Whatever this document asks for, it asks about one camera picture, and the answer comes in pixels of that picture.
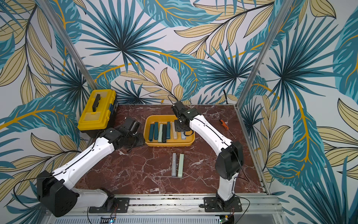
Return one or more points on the beige pruner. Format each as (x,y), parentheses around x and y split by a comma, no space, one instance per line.
(174,131)

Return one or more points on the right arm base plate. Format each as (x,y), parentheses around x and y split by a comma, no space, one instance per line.
(216,204)

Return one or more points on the aluminium corner post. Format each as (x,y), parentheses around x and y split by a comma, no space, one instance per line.
(266,46)
(68,44)

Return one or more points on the yellow plastic storage tray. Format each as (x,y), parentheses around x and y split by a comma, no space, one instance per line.
(164,119)

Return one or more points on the left aluminium corner post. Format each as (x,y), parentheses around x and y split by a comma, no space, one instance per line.
(68,44)

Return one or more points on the right aluminium corner post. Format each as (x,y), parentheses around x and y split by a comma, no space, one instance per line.
(266,46)

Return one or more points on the yellow black toolbox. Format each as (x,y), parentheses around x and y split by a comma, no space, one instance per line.
(99,113)

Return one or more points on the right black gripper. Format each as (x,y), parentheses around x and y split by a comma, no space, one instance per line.
(182,126)

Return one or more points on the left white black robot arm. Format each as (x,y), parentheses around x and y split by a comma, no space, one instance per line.
(56,189)

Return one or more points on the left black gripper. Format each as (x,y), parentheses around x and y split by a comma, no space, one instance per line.
(141,142)

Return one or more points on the light green pruner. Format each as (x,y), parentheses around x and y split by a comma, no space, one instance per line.
(160,133)
(181,166)

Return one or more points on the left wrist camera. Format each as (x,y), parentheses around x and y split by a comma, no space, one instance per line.
(131,125)

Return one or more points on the orange screwdriver right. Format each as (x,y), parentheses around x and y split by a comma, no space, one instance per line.
(222,122)

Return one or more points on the aluminium front rail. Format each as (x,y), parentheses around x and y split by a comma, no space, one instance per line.
(252,208)

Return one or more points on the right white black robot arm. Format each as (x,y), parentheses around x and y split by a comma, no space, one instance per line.
(229,153)

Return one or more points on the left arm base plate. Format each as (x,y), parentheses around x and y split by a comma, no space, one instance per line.
(112,205)

